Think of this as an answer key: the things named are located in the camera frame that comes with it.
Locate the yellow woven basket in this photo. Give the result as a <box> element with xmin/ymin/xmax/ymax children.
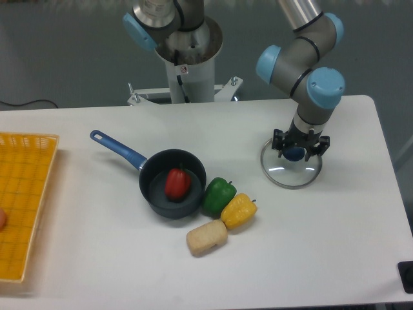
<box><xmin>1</xmin><ymin>132</ymin><xmax>59</xmax><ymax>283</ymax></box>

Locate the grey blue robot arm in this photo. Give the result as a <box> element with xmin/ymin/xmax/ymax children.
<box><xmin>123</xmin><ymin>1</ymin><xmax>345</xmax><ymax>161</ymax></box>

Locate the green bell pepper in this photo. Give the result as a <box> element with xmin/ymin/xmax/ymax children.
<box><xmin>201</xmin><ymin>177</ymin><xmax>237</xmax><ymax>216</ymax></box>

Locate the orange object in basket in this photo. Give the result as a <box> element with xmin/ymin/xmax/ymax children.
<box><xmin>0</xmin><ymin>208</ymin><xmax>7</xmax><ymax>230</ymax></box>

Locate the yellow bell pepper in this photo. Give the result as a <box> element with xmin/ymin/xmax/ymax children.
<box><xmin>220</xmin><ymin>193</ymin><xmax>257</xmax><ymax>230</ymax></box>

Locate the beige bread loaf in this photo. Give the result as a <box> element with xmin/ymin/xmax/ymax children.
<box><xmin>186</xmin><ymin>220</ymin><xmax>228</xmax><ymax>256</ymax></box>

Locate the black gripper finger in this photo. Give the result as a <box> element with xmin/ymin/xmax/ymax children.
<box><xmin>272</xmin><ymin>129</ymin><xmax>287</xmax><ymax>158</ymax></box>
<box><xmin>305</xmin><ymin>136</ymin><xmax>330</xmax><ymax>161</ymax></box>

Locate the black device at table edge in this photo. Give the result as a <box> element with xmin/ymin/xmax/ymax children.
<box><xmin>398</xmin><ymin>261</ymin><xmax>413</xmax><ymax>294</ymax></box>

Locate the glass pot lid blue knob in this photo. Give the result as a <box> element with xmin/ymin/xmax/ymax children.
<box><xmin>260</xmin><ymin>139</ymin><xmax>323</xmax><ymax>189</ymax></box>

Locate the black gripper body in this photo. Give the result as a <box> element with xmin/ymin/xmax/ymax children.
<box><xmin>284</xmin><ymin>124</ymin><xmax>322</xmax><ymax>153</ymax></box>

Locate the red bell pepper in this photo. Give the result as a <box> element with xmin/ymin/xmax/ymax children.
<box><xmin>164</xmin><ymin>166</ymin><xmax>192</xmax><ymax>202</ymax></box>

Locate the dark pot blue handle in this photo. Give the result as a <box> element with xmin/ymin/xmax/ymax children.
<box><xmin>90</xmin><ymin>130</ymin><xmax>207</xmax><ymax>219</ymax></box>

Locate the black cable on floor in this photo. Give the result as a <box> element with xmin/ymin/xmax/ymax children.
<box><xmin>0</xmin><ymin>99</ymin><xmax>59</xmax><ymax>109</ymax></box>

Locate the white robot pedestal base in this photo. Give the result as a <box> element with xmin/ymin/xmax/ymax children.
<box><xmin>137</xmin><ymin>17</ymin><xmax>243</xmax><ymax>104</ymax></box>

